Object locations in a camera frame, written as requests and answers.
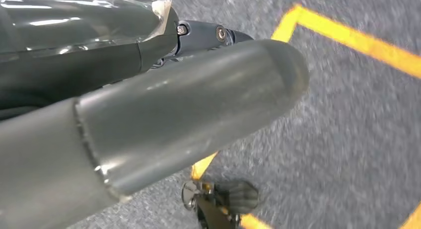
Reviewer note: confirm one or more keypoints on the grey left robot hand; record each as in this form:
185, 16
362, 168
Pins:
148, 115

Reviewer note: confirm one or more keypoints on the yellow floor tape square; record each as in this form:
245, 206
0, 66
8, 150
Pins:
345, 36

